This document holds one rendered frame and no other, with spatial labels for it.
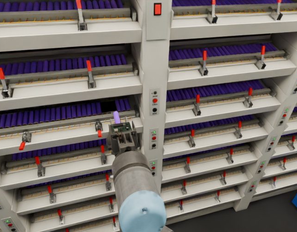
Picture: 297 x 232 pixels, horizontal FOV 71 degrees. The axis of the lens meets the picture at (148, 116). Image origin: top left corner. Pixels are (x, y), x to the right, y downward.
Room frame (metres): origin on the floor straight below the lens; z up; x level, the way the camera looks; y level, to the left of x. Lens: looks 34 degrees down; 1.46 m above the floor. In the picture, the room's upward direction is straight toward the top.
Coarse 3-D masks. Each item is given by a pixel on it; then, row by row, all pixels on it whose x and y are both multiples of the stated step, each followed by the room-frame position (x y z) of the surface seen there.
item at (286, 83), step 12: (288, 36) 0.98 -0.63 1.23; (276, 84) 0.94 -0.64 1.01; (288, 84) 0.89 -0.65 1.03; (288, 96) 0.88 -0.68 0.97; (276, 120) 0.88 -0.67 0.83; (276, 132) 0.89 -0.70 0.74; (264, 144) 0.88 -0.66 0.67; (276, 144) 0.90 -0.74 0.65; (264, 156) 0.89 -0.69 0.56; (252, 168) 0.89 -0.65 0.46; (264, 168) 0.90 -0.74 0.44; (252, 180) 0.89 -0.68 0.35; (252, 192) 0.90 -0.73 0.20; (240, 204) 0.88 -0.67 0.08
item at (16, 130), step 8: (120, 112) 0.73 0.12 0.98; (128, 112) 0.73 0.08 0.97; (64, 120) 0.67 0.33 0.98; (72, 120) 0.67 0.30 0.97; (80, 120) 0.68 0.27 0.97; (88, 120) 0.68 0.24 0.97; (104, 120) 0.70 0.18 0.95; (120, 120) 0.70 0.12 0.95; (8, 128) 0.62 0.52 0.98; (16, 128) 0.62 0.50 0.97; (24, 128) 0.62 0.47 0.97; (32, 128) 0.63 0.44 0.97; (40, 128) 0.64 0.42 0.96; (16, 136) 0.60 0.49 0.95
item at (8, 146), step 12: (132, 96) 0.85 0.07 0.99; (48, 108) 0.75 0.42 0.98; (132, 108) 0.78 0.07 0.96; (132, 120) 0.72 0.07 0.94; (48, 132) 0.63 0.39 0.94; (60, 132) 0.64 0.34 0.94; (72, 132) 0.64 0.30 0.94; (84, 132) 0.65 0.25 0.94; (96, 132) 0.65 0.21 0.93; (0, 144) 0.57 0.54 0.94; (12, 144) 0.58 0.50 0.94; (36, 144) 0.59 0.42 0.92; (48, 144) 0.60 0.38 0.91; (60, 144) 0.62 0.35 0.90
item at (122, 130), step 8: (112, 128) 0.45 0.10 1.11; (120, 128) 0.44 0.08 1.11; (128, 128) 0.45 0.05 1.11; (112, 136) 0.42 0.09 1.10; (120, 136) 0.43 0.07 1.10; (128, 136) 0.43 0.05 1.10; (136, 136) 0.44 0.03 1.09; (112, 144) 0.42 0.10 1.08; (120, 144) 0.41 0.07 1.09; (128, 144) 0.38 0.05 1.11; (136, 144) 0.44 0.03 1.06; (112, 152) 0.42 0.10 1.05; (120, 152) 0.37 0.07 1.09
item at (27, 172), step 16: (80, 144) 0.73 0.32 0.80; (96, 144) 0.74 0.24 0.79; (0, 160) 0.62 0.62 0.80; (16, 160) 0.64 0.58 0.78; (32, 160) 0.63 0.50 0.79; (48, 160) 0.65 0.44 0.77; (64, 160) 0.66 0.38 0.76; (80, 160) 0.66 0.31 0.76; (96, 160) 0.67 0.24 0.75; (112, 160) 0.68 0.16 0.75; (0, 176) 0.57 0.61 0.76; (16, 176) 0.58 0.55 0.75; (32, 176) 0.58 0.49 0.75; (48, 176) 0.59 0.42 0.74; (64, 176) 0.61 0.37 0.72
